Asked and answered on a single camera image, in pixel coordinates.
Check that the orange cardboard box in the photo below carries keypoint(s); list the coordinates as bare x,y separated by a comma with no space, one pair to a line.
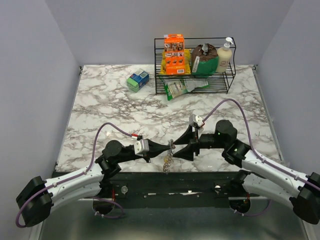
174,43

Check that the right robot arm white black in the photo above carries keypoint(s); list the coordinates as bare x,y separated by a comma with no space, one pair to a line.
258,174

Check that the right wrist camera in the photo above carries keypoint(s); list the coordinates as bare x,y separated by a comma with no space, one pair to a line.
196,121

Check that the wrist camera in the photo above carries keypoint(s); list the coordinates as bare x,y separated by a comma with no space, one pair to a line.
196,121
141,147

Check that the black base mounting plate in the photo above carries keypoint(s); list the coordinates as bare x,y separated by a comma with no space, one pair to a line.
139,190

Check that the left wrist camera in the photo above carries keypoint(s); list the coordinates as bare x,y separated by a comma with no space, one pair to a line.
141,147

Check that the brown green coffee bag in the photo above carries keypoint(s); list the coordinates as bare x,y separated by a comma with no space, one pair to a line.
204,59

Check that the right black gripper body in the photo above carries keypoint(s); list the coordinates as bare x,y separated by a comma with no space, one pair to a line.
207,141

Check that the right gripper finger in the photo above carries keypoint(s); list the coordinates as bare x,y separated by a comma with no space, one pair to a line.
186,153
185,137

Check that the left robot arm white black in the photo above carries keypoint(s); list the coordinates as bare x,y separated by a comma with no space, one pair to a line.
40,197

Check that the yellow snack bag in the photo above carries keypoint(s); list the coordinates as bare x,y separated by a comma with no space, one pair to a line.
176,63

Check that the black wire shelf rack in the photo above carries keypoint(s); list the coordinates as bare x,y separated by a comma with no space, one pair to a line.
219,82

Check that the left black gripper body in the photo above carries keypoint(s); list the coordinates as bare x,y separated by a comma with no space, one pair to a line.
128,156

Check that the cream lotion pump bottle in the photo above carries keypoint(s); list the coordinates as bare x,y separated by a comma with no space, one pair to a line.
224,55

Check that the green white pouch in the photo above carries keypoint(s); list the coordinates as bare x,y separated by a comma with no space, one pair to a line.
174,87

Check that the silver green foil pouch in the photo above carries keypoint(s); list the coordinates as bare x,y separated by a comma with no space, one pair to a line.
193,84

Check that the metal disc with keyrings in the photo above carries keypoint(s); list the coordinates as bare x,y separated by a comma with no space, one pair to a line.
168,159

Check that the green sponge pack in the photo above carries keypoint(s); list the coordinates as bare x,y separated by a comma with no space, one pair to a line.
137,80

